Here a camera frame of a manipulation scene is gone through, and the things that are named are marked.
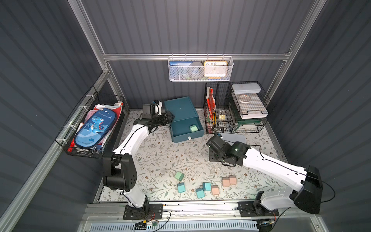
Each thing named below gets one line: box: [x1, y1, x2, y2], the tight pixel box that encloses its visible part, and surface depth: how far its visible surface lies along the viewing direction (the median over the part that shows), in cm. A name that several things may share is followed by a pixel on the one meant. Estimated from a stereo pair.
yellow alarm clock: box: [203, 60, 229, 80], surface depth 90 cm
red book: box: [206, 86, 216, 120], surface depth 111 cm
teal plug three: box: [195, 188, 205, 199], surface depth 80 cm
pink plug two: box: [228, 174, 237, 186], surface depth 84 cm
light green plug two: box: [189, 124, 199, 133], surface depth 88 cm
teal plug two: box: [202, 181, 212, 191], surface depth 82 cm
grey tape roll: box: [188, 61, 204, 79], surface depth 89 cm
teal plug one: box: [176, 182, 186, 194], surface depth 82 cm
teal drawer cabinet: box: [164, 96, 200, 122], surface depth 95 cm
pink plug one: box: [221, 176, 230, 187], surface depth 84 cm
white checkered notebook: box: [231, 91, 269, 119], surface depth 98 cm
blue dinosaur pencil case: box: [73, 107, 117, 149], surface depth 66 cm
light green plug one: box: [174, 171, 185, 182], surface depth 86 cm
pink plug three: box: [211, 185, 220, 196], surface depth 80 cm
